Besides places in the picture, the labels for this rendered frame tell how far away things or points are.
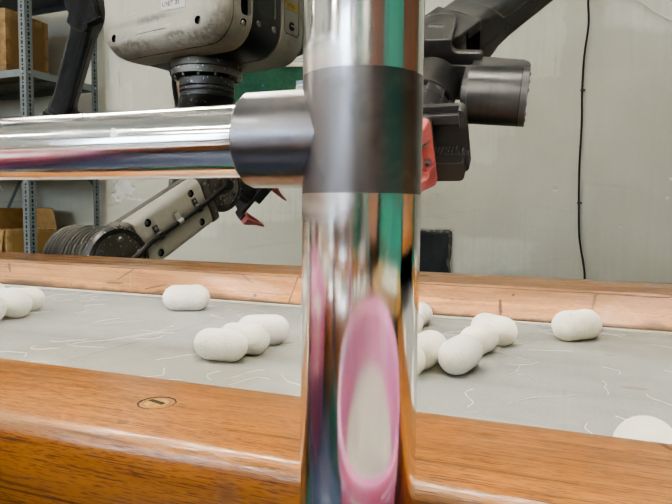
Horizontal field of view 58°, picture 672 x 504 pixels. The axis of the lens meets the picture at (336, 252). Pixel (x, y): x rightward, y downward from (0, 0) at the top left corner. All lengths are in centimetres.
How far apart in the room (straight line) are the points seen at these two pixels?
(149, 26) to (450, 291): 86
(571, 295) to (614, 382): 17
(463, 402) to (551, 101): 219
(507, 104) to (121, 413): 49
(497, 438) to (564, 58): 232
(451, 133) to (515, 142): 187
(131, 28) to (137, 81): 198
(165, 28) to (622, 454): 110
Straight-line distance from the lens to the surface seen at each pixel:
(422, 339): 33
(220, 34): 113
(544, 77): 246
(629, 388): 34
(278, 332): 38
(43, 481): 20
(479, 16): 71
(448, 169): 56
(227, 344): 34
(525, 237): 242
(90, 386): 23
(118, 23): 129
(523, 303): 50
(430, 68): 63
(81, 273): 69
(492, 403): 29
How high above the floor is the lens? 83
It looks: 4 degrees down
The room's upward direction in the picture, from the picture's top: 1 degrees clockwise
